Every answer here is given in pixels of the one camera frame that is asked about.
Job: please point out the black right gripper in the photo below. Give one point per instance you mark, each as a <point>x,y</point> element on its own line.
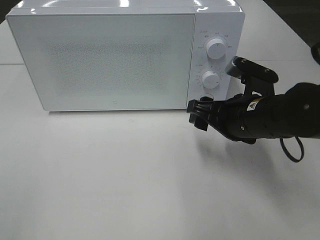
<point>239,118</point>

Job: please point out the round white door button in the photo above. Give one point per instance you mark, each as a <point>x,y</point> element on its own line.
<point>205,95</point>

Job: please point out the white timer knob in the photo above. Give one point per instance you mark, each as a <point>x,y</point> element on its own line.
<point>210,79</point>

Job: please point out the white microwave door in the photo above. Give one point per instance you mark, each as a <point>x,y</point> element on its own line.
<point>107,62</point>

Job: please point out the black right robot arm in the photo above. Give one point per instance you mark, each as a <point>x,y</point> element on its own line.
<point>295,113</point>

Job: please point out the upper white power knob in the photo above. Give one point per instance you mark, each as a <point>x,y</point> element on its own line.
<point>216,47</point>

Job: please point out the white microwave oven body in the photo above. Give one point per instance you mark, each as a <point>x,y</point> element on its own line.
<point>224,18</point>

